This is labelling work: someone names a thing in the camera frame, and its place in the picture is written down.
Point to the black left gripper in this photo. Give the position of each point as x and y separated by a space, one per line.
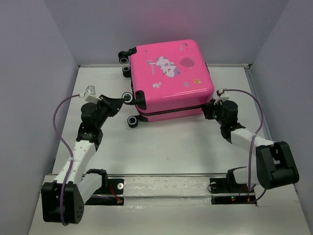
113 105

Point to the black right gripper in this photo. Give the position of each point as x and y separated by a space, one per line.
208 107

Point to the pink suitcase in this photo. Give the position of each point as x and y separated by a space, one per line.
168 80

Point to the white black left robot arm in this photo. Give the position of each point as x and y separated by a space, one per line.
64 198

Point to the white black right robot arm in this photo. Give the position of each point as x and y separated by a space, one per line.
270 164

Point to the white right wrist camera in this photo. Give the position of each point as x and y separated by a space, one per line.
222 96

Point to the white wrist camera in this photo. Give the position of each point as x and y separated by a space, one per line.
222 96
90 94

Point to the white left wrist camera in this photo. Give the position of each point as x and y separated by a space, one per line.
90 94

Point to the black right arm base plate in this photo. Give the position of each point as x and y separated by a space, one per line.
225 192

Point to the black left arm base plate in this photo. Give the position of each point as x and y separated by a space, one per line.
112 195

